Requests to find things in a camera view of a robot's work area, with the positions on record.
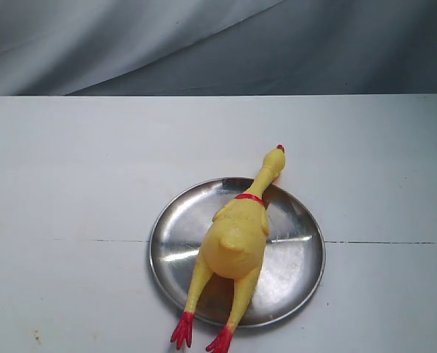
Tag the yellow rubber chicken toy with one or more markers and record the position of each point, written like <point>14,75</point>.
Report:
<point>233,248</point>

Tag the round stainless steel plate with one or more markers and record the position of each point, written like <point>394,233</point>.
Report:
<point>293,262</point>

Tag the grey backdrop cloth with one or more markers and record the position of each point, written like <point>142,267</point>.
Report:
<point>217,48</point>

